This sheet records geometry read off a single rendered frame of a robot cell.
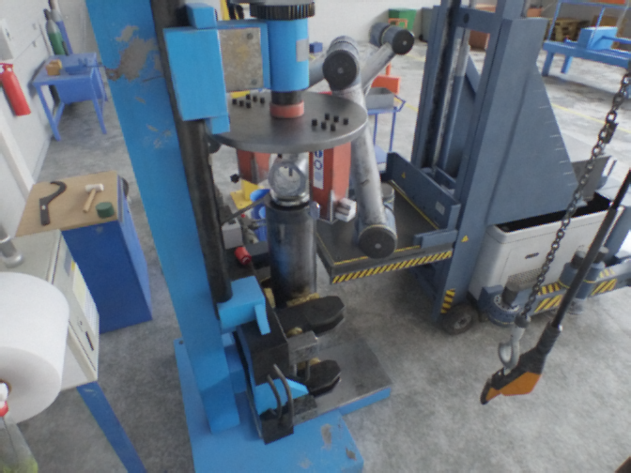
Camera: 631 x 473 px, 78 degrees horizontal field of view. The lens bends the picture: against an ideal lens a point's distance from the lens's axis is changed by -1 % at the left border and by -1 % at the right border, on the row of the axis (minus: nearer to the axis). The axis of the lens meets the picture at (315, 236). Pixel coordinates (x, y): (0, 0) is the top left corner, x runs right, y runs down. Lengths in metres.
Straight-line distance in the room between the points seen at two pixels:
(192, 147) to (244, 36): 0.36
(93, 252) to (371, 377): 1.94
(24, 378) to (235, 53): 0.98
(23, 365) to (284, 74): 1.04
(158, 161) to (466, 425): 2.24
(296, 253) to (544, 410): 1.96
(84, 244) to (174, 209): 1.50
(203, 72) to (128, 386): 2.29
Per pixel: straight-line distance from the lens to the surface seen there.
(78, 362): 1.43
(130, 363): 3.10
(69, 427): 2.97
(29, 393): 1.12
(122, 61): 1.27
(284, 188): 1.57
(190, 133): 1.21
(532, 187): 2.78
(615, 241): 3.71
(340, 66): 1.70
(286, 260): 1.67
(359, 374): 2.61
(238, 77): 1.31
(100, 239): 2.86
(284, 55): 1.34
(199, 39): 1.08
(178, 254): 1.55
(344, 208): 1.43
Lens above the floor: 2.28
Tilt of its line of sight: 36 degrees down
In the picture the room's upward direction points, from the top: straight up
